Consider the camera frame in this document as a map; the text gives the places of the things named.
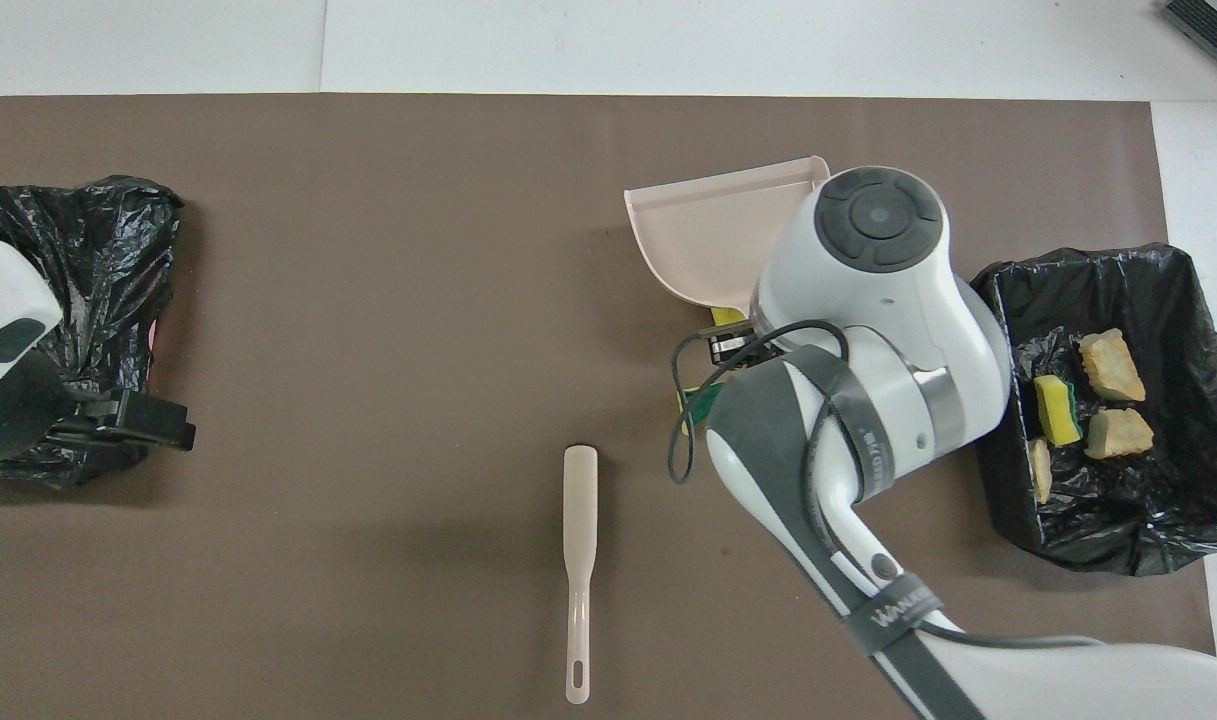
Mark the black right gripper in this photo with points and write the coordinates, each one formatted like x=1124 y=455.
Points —
x=736 y=342

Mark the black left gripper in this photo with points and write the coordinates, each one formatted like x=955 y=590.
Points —
x=38 y=420

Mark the notched yellow sponge piece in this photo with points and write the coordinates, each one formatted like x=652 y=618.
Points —
x=728 y=317

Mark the green and yellow sponge piece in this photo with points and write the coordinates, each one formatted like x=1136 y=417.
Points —
x=703 y=405

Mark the beige plastic dustpan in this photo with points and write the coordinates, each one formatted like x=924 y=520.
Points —
x=708 y=240

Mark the beige hand brush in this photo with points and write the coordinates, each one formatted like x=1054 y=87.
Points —
x=580 y=500

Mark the yellow sponge block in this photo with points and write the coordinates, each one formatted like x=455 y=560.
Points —
x=1056 y=412

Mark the pale small bread piece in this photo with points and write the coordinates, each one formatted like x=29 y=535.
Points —
x=1040 y=470

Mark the striped croissant piece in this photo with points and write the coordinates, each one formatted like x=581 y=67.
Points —
x=1111 y=368

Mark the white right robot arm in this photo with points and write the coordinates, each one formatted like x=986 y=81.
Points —
x=868 y=300

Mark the bin covered by black bag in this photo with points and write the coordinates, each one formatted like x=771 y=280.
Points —
x=88 y=260

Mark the open bin with black bag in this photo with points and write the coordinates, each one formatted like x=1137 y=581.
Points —
x=1168 y=500

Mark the brown paper table mat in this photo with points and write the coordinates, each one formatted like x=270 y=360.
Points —
x=368 y=250

